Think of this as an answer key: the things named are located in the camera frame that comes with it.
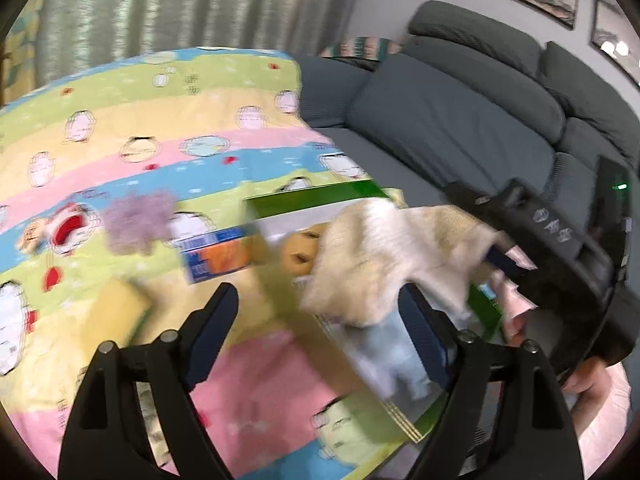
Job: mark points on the blue elephant plush toy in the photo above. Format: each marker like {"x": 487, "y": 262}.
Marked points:
{"x": 390, "y": 355}

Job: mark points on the cream cloth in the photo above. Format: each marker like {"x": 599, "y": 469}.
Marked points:
{"x": 380, "y": 255}

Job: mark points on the striped cartoon printed blanket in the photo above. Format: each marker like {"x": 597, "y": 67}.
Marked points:
{"x": 150, "y": 110}

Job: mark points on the yellow patterned curtain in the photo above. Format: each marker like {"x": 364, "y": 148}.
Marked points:
{"x": 20, "y": 45}

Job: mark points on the person's right forearm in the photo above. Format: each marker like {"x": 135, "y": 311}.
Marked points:
{"x": 610, "y": 425}

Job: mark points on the grey sofa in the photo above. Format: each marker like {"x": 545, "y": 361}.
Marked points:
{"x": 450, "y": 125}

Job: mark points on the yellow plush toy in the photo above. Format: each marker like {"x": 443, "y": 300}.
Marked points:
{"x": 297, "y": 250}

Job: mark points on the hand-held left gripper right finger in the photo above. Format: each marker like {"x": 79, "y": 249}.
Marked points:
{"x": 425, "y": 330}

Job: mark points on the purple mesh scrunchie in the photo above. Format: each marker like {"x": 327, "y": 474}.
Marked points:
{"x": 135, "y": 222}

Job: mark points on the green cardboard box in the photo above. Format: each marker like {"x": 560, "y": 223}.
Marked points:
{"x": 360, "y": 191}

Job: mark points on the person's right hand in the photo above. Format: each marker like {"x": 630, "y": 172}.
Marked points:
{"x": 590, "y": 382}

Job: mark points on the striped cloth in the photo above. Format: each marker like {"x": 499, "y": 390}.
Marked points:
{"x": 360, "y": 46}

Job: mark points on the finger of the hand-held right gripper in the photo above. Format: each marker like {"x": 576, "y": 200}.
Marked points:
{"x": 477, "y": 200}
{"x": 507, "y": 262}

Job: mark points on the yellow green sponge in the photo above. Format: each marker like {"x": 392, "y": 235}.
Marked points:
{"x": 115, "y": 317}

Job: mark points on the blue orange tissue pack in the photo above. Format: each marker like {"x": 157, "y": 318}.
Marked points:
{"x": 220, "y": 257}

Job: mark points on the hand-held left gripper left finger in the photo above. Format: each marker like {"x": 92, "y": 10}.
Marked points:
{"x": 215, "y": 330}

